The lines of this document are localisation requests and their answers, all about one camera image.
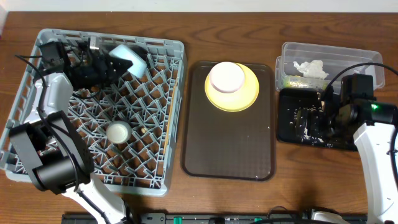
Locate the light blue bowl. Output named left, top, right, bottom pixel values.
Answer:
left=109, top=44, right=147, bottom=78

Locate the white paper cup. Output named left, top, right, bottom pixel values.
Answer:
left=106, top=121, right=132, bottom=144

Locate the yellow plate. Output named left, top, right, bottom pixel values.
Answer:
left=205, top=63, right=259, bottom=112

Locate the colourful snack wrapper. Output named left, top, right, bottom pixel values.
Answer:
left=282, top=76, right=328, bottom=90

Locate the white paper napkin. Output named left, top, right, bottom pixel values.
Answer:
left=294, top=60, right=328, bottom=80

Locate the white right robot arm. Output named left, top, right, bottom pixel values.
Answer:
left=323, top=74, right=397, bottom=223

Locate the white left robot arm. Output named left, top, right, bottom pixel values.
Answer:
left=9, top=41, right=135, bottom=223

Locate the grey dishwasher rack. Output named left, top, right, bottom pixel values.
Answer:
left=0, top=28, right=187, bottom=197

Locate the clear plastic waste bin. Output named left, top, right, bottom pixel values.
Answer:
left=275, top=42, right=383, bottom=91

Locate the black waste tray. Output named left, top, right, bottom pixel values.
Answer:
left=277, top=88, right=376, bottom=151

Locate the wooden chopstick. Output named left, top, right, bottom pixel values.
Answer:
left=163, top=84, right=177, bottom=156

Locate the dark brown serving tray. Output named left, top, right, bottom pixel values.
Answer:
left=180, top=62, right=276, bottom=182

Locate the leftover rice food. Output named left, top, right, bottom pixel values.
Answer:
left=287, top=107, right=333, bottom=148

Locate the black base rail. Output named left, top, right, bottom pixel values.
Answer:
left=61, top=207, right=367, bottom=224

